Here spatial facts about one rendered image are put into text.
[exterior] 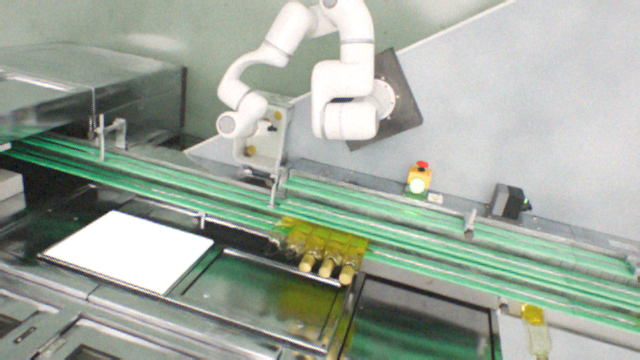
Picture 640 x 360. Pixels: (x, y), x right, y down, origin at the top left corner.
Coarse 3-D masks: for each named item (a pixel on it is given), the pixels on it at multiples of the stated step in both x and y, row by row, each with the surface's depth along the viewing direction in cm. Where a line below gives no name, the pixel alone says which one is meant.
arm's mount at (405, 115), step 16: (384, 64) 139; (384, 80) 141; (400, 80) 140; (400, 96) 141; (400, 112) 143; (416, 112) 142; (384, 128) 146; (400, 128) 145; (352, 144) 151; (368, 144) 150
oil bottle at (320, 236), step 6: (318, 228) 146; (324, 228) 147; (330, 228) 147; (312, 234) 142; (318, 234) 143; (324, 234) 143; (330, 234) 145; (312, 240) 139; (318, 240) 140; (324, 240) 140; (306, 246) 137; (312, 246) 137; (318, 246) 137; (324, 246) 138; (306, 252) 137; (318, 252) 136; (318, 258) 137
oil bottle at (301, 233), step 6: (300, 222) 148; (306, 222) 148; (294, 228) 144; (300, 228) 144; (306, 228) 145; (312, 228) 146; (294, 234) 141; (300, 234) 141; (306, 234) 142; (288, 240) 138; (294, 240) 138; (300, 240) 138; (306, 240) 139; (288, 246) 138; (300, 246) 137; (300, 252) 138
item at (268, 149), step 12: (276, 108) 151; (276, 120) 160; (276, 132) 162; (240, 144) 162; (252, 144) 166; (264, 144) 164; (276, 144) 163; (240, 156) 163; (252, 156) 165; (264, 156) 166; (276, 156) 165; (264, 168) 160
